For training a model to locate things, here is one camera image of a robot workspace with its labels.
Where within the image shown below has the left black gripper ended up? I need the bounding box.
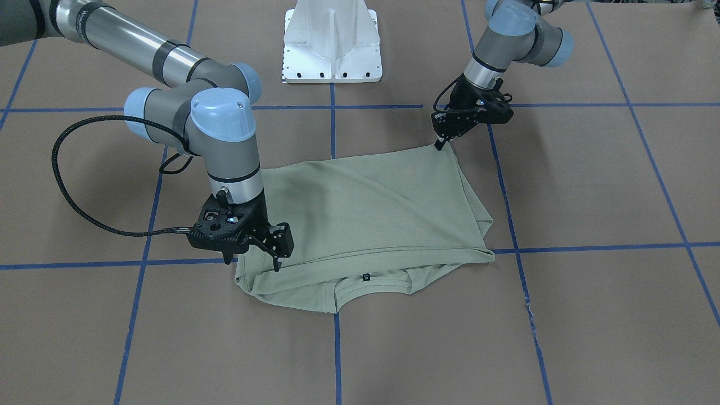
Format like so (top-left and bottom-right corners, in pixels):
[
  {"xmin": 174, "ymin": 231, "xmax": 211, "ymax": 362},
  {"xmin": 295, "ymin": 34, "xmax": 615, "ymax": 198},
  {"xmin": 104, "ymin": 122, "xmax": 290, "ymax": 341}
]
[{"xmin": 430, "ymin": 74, "xmax": 514, "ymax": 151}]

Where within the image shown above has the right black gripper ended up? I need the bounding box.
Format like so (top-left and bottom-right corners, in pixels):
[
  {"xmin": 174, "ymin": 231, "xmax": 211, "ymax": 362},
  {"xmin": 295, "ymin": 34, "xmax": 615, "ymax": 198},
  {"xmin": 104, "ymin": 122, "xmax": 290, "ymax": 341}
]
[{"xmin": 187, "ymin": 191, "xmax": 295, "ymax": 272}]

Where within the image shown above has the olive green long-sleeve shirt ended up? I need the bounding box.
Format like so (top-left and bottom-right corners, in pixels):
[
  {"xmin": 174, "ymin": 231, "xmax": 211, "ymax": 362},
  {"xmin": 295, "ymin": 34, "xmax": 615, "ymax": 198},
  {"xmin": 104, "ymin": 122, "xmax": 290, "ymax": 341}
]
[{"xmin": 235, "ymin": 145, "xmax": 496, "ymax": 313}]

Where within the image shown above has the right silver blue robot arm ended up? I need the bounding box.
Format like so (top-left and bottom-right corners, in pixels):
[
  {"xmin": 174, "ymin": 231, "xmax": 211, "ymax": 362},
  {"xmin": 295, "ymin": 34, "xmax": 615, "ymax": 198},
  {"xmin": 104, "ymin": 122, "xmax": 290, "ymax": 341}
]
[{"xmin": 2, "ymin": 1, "xmax": 295, "ymax": 271}]

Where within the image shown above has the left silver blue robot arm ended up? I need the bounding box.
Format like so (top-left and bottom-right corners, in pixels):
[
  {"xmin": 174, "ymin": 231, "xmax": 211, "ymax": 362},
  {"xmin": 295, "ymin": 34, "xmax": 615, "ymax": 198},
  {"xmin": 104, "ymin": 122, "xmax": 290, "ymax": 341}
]
[{"xmin": 430, "ymin": 1, "xmax": 574, "ymax": 151}]

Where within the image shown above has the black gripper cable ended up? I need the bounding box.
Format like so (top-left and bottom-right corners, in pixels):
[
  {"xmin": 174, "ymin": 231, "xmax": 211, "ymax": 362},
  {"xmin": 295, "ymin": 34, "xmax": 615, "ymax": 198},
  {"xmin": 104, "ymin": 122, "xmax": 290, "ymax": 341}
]
[{"xmin": 52, "ymin": 115, "xmax": 195, "ymax": 237}]

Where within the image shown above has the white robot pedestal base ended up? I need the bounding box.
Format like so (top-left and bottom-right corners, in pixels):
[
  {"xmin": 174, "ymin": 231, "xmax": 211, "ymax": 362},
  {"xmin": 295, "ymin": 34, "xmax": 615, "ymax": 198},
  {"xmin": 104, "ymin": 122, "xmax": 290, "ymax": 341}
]
[{"xmin": 281, "ymin": 1, "xmax": 383, "ymax": 84}]

